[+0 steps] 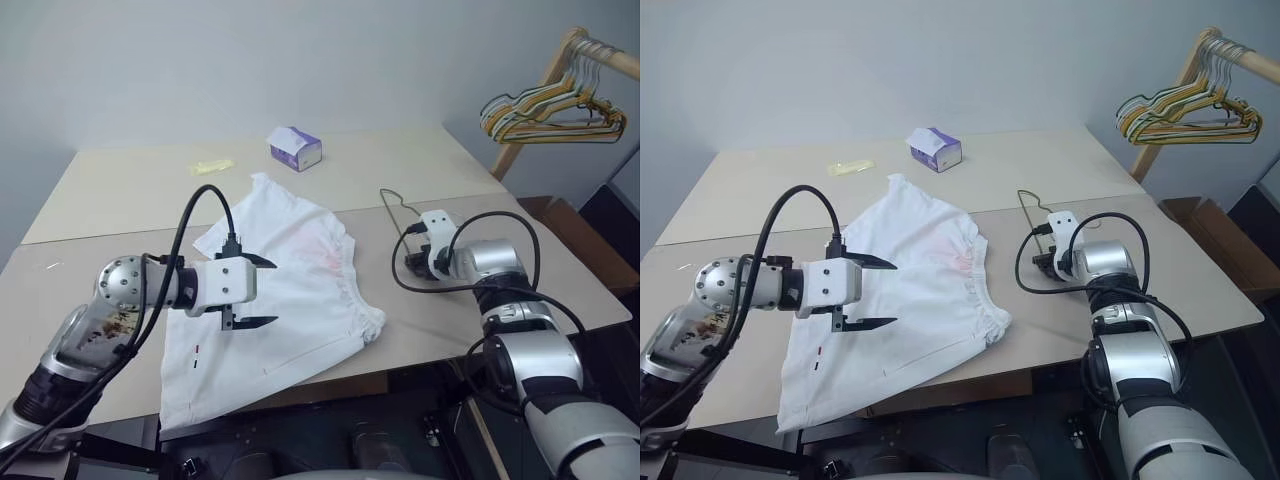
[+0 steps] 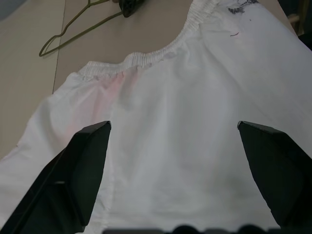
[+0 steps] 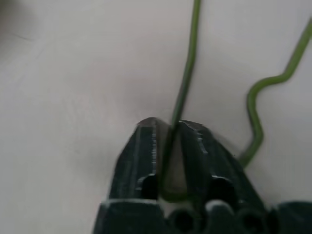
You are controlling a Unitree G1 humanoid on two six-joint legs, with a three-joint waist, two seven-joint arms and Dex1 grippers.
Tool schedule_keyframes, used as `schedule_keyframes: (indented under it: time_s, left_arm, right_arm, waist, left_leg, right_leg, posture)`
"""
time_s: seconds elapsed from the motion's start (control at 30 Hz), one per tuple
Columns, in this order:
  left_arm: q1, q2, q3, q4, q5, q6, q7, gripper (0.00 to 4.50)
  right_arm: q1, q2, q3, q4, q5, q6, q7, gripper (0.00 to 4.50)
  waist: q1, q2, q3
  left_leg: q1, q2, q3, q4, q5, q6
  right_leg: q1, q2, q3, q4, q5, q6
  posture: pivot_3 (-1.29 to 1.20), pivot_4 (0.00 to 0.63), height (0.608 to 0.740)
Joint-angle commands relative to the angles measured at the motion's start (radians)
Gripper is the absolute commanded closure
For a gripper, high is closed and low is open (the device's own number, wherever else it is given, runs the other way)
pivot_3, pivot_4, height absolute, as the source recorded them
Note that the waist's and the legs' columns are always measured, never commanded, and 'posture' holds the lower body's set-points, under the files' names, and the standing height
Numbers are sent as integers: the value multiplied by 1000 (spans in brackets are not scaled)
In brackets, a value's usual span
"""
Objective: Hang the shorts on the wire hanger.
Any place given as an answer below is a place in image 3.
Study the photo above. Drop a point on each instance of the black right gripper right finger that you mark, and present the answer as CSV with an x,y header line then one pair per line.
x,y
209,158

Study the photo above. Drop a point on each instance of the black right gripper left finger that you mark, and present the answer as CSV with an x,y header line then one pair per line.
x,y
136,161

